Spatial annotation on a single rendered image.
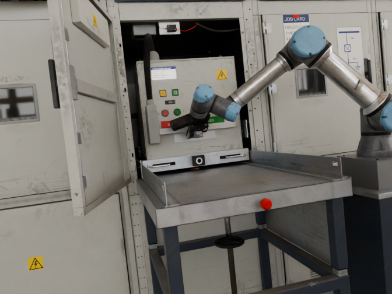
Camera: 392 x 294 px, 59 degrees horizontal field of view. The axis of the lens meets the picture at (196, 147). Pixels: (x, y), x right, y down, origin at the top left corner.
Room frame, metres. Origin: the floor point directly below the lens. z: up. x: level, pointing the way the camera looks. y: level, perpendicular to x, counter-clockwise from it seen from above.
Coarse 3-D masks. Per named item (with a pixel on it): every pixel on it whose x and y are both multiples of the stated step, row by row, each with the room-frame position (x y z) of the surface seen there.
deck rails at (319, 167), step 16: (256, 160) 1.68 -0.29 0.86; (272, 160) 1.51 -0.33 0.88; (288, 160) 1.37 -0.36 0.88; (304, 160) 1.26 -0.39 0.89; (320, 160) 1.16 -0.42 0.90; (336, 160) 1.08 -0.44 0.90; (144, 176) 1.49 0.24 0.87; (320, 176) 1.14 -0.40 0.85; (336, 176) 1.09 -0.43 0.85; (160, 192) 1.02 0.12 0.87
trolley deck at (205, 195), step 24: (240, 168) 1.60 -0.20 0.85; (264, 168) 1.51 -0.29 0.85; (144, 192) 1.20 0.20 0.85; (168, 192) 1.15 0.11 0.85; (192, 192) 1.10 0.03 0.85; (216, 192) 1.06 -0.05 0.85; (240, 192) 1.02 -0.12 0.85; (264, 192) 1.00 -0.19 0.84; (288, 192) 1.02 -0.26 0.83; (312, 192) 1.04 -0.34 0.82; (336, 192) 1.06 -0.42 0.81; (168, 216) 0.93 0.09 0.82; (192, 216) 0.94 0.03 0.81; (216, 216) 0.96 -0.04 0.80
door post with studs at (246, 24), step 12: (240, 24) 1.73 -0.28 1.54; (252, 24) 1.74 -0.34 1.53; (252, 36) 1.74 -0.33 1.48; (252, 48) 1.73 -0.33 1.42; (252, 60) 1.73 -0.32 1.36; (252, 72) 1.73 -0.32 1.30; (252, 108) 1.73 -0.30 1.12; (252, 120) 1.73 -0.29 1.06; (252, 132) 1.73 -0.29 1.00; (252, 144) 1.73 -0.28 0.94
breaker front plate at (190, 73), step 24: (192, 72) 1.70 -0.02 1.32; (144, 96) 1.64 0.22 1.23; (168, 96) 1.67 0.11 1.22; (192, 96) 1.70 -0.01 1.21; (144, 120) 1.64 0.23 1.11; (168, 120) 1.67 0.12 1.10; (168, 144) 1.66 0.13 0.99; (192, 144) 1.69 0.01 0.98; (216, 144) 1.72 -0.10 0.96; (240, 144) 1.75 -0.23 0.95
